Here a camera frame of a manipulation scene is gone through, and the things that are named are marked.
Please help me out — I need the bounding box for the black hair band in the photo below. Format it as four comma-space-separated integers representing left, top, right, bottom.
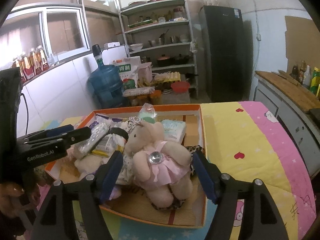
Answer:
108, 127, 129, 138

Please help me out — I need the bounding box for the green sponge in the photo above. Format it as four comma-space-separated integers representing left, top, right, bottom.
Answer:
138, 103, 157, 123

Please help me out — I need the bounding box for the orange shallow cardboard box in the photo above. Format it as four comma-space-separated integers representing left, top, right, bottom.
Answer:
45, 105, 208, 228

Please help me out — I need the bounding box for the orange drink bottle red label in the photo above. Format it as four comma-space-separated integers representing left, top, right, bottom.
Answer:
28, 48, 42, 75
12, 57, 26, 82
36, 45, 50, 72
20, 52, 34, 79

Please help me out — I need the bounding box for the clear plastic noodle box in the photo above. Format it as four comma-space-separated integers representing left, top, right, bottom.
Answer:
122, 87, 156, 97

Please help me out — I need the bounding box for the white printed sack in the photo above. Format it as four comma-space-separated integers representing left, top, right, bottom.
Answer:
112, 56, 141, 88

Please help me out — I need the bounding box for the white metal shelf rack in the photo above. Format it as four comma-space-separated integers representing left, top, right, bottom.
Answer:
119, 0, 200, 98

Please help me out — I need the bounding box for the dark grey fridge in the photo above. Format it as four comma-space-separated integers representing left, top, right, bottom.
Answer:
198, 5, 245, 103

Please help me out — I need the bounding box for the clear plastic packet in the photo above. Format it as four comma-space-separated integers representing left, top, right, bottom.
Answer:
73, 123, 111, 159

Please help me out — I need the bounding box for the colourful cartoon bed sheet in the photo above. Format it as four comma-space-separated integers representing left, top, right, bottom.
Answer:
37, 101, 318, 240

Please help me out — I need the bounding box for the blue water jug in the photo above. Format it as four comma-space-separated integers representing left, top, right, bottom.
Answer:
87, 57, 126, 108

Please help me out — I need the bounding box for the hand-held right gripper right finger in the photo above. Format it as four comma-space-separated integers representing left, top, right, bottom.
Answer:
193, 150, 285, 240

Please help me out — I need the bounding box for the purple white plastic packet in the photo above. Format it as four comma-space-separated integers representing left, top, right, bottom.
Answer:
88, 113, 113, 136

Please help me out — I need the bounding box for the aluminium sliding window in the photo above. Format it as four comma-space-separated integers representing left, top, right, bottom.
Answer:
0, 7, 91, 64

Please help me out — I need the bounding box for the green tray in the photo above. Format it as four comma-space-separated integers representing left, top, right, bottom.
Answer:
127, 20, 153, 29

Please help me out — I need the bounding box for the red plastic basin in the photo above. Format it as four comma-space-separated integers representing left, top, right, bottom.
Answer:
170, 81, 190, 93

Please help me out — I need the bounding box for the white plastic bottle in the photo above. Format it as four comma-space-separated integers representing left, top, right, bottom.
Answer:
303, 65, 312, 87

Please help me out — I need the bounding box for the cardboard sheet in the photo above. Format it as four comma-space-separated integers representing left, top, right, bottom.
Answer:
285, 15, 320, 68

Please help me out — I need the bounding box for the small floral tissue pack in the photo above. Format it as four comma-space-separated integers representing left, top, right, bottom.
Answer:
160, 120, 187, 143

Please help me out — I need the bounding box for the white floral cloth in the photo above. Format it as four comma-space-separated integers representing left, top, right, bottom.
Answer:
117, 152, 136, 186

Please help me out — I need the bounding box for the clay pot with red lid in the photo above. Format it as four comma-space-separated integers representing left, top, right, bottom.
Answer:
156, 54, 173, 67

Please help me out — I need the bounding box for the wooden chopping board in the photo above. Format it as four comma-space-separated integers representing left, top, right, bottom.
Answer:
255, 70, 320, 113

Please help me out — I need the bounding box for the black water pump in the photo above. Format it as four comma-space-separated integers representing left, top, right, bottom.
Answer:
92, 44, 103, 61

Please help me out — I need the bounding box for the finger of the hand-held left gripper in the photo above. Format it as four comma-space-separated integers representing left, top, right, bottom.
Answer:
25, 124, 75, 142
23, 127, 92, 147

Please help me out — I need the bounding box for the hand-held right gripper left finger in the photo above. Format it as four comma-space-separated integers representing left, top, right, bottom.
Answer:
32, 150, 124, 240

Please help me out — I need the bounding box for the green yellow bottle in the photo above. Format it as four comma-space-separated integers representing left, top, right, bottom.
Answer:
310, 67, 320, 92

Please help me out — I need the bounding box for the person's left hand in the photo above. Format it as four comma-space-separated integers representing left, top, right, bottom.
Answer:
0, 181, 27, 218

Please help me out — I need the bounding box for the white printed packet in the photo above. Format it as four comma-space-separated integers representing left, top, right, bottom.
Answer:
96, 132, 128, 153

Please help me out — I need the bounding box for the plush bear with pink dress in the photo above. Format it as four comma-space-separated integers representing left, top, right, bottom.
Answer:
123, 121, 194, 211

